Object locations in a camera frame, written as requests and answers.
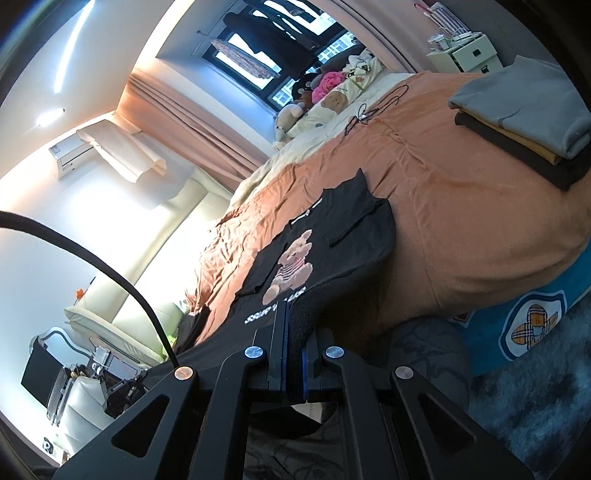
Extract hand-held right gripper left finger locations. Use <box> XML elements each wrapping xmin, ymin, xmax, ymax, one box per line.
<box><xmin>53</xmin><ymin>302</ymin><xmax>291</xmax><ymax>480</ymax></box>

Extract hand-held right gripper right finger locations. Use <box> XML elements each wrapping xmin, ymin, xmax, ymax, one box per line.
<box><xmin>286</xmin><ymin>325</ymin><xmax>536</xmax><ymax>480</ymax></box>

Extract black bear print T-shirt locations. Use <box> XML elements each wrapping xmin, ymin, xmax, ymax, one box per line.
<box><xmin>148</xmin><ymin>168</ymin><xmax>398</xmax><ymax>439</ymax></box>

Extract black folded clothes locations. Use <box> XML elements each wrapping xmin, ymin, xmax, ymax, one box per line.
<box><xmin>173</xmin><ymin>307</ymin><xmax>211</xmax><ymax>354</ymax></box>

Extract white side table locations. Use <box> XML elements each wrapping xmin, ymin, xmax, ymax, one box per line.
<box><xmin>46</xmin><ymin>374</ymin><xmax>121</xmax><ymax>462</ymax></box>

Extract open laptop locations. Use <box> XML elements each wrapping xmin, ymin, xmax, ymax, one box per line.
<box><xmin>21</xmin><ymin>339</ymin><xmax>70</xmax><ymax>423</ymax></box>

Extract cream padded headboard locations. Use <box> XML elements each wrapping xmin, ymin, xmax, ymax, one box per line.
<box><xmin>65</xmin><ymin>166</ymin><xmax>234</xmax><ymax>370</ymax></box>

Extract cream quilt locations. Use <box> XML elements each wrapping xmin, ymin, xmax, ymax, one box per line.
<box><xmin>228</xmin><ymin>69</ymin><xmax>416</xmax><ymax>217</ymax></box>

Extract orange bed sheet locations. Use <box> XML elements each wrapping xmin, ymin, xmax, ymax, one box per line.
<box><xmin>185</xmin><ymin>71</ymin><xmax>591</xmax><ymax>333</ymax></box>

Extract beige plush toy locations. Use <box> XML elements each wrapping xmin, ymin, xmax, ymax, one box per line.
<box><xmin>272</xmin><ymin>102</ymin><xmax>306</xmax><ymax>148</ymax></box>

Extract grey shaggy rug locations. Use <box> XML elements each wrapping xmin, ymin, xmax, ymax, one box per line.
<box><xmin>466</xmin><ymin>300</ymin><xmax>591</xmax><ymax>480</ymax></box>

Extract pink curtain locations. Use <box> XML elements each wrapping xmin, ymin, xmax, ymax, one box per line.
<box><xmin>115</xmin><ymin>69</ymin><xmax>278</xmax><ymax>195</ymax></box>
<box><xmin>337</xmin><ymin>0</ymin><xmax>426</xmax><ymax>75</ymax></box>

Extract white hanging cloth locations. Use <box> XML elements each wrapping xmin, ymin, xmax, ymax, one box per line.
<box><xmin>76</xmin><ymin>119</ymin><xmax>168</xmax><ymax>181</ymax></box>

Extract white air conditioner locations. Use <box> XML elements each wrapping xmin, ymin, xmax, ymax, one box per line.
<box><xmin>48</xmin><ymin>117</ymin><xmax>139</xmax><ymax>178</ymax></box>

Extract cream bear print pillow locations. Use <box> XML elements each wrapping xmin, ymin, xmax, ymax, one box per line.
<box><xmin>288</xmin><ymin>58</ymin><xmax>389</xmax><ymax>139</ymax></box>

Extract dark brown plush bear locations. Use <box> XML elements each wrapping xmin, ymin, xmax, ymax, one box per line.
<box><xmin>293</xmin><ymin>69</ymin><xmax>324</xmax><ymax>107</ymax></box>

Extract pink plush toy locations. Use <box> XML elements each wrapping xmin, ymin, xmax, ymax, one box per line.
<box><xmin>311</xmin><ymin>71</ymin><xmax>347</xmax><ymax>103</ymax></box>

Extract blue printed bed cover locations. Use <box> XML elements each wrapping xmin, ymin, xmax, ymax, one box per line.
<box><xmin>445</xmin><ymin>263</ymin><xmax>591</xmax><ymax>377</ymax></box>

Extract floral hanging garment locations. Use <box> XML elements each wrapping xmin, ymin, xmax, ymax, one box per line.
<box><xmin>211</xmin><ymin>39</ymin><xmax>281</xmax><ymax>78</ymax></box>

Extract black and white plush toy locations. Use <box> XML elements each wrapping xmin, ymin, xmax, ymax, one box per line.
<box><xmin>342</xmin><ymin>48</ymin><xmax>377</xmax><ymax>77</ymax></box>

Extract black hanging coat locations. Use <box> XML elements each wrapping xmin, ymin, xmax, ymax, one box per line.
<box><xmin>224</xmin><ymin>9</ymin><xmax>324</xmax><ymax>79</ymax></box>

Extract yellow folded garment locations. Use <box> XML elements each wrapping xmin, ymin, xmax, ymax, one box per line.
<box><xmin>466</xmin><ymin>111</ymin><xmax>561</xmax><ymax>164</ymax></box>

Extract dark hanging garment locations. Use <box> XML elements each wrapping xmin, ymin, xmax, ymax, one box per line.
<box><xmin>272</xmin><ymin>0</ymin><xmax>335</xmax><ymax>49</ymax></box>

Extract grey folded garment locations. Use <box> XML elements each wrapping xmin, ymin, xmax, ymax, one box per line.
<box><xmin>448</xmin><ymin>55</ymin><xmax>591</xmax><ymax>160</ymax></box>

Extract white nightstand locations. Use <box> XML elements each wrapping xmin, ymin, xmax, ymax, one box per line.
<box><xmin>426</xmin><ymin>33</ymin><xmax>502</xmax><ymax>75</ymax></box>

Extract striped gift bag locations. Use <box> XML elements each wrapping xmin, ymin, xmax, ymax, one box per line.
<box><xmin>413</xmin><ymin>0</ymin><xmax>462</xmax><ymax>40</ymax></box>

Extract thick black gripper cable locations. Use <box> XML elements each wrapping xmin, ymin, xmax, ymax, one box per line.
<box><xmin>0</xmin><ymin>210</ymin><xmax>182</xmax><ymax>370</ymax></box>

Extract thin black cable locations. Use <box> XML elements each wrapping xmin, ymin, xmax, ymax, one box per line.
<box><xmin>344</xmin><ymin>83</ymin><xmax>411</xmax><ymax>137</ymax></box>

